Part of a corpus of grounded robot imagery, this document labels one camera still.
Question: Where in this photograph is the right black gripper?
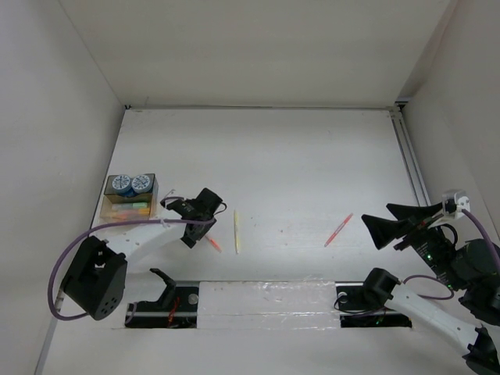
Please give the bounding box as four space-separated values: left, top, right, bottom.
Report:
360 199 464 289

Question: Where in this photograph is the orange thin pen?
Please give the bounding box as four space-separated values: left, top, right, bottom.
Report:
205 235 222 253

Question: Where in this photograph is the green highlighter marker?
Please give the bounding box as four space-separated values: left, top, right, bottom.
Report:
111 202 149 210

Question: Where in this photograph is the blue paint jar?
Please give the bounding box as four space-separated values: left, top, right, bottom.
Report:
112 174 133 197
131 174 154 195

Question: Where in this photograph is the yellow orange highlighter marker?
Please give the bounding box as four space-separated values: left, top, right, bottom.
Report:
110 209 151 220

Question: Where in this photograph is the orange highlighter clear cap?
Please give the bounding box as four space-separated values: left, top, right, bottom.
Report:
109 212 148 222

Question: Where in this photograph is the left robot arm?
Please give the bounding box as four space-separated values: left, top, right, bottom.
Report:
48 188 227 321

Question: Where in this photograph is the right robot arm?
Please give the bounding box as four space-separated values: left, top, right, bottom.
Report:
361 198 499 374

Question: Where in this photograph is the yellow thin pen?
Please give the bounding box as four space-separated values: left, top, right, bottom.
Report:
233 210 240 255

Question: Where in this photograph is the pink thin pen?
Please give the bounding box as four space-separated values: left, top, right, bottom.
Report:
323 212 354 248

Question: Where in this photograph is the clear plastic organizer tray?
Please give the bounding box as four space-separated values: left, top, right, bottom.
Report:
99 173 159 223

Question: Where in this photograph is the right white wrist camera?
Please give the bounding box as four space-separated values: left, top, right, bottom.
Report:
441 189 470 216

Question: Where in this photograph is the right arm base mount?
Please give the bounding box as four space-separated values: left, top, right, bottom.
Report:
333 284 413 329

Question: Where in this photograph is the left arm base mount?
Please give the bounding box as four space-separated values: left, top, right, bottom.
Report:
124 268 200 330

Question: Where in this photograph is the aluminium rail right side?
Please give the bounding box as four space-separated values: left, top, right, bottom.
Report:
389 102 428 205

